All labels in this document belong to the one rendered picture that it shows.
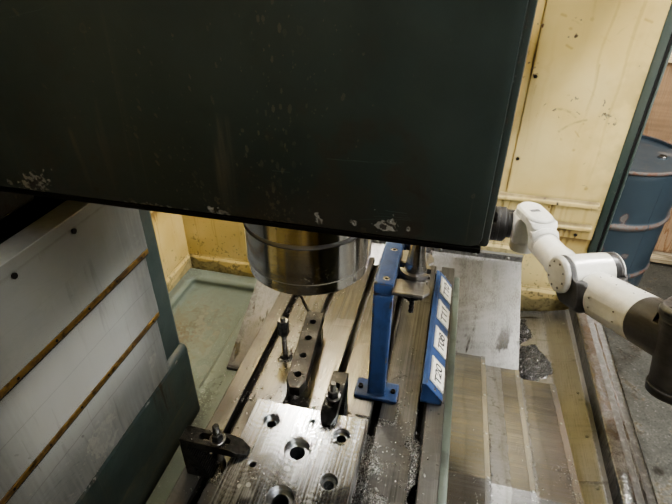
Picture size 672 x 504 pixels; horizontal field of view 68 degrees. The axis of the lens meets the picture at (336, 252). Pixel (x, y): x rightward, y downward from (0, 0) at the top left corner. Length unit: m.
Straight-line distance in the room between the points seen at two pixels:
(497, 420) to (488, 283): 0.51
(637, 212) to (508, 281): 1.14
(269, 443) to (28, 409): 0.41
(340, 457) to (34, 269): 0.61
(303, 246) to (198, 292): 1.54
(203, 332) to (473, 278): 0.97
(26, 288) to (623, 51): 1.46
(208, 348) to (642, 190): 2.04
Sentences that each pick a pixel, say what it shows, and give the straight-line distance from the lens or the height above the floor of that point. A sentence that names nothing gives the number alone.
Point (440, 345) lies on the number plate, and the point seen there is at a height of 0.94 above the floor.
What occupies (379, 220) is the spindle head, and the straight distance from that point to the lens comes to 0.46.
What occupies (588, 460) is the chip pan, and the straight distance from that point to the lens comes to 1.53.
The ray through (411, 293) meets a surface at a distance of 0.98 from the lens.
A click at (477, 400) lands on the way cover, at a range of 1.45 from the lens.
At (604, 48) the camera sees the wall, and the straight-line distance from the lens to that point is 1.59.
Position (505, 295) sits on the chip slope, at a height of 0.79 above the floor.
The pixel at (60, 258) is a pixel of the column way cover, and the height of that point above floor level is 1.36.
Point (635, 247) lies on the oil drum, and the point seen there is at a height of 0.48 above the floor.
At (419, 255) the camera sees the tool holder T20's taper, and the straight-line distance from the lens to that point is 1.00.
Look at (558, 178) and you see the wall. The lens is 1.69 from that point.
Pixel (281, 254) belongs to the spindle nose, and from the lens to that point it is 0.56.
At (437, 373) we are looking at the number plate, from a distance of 1.22.
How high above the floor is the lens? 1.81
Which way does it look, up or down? 33 degrees down
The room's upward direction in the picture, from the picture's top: straight up
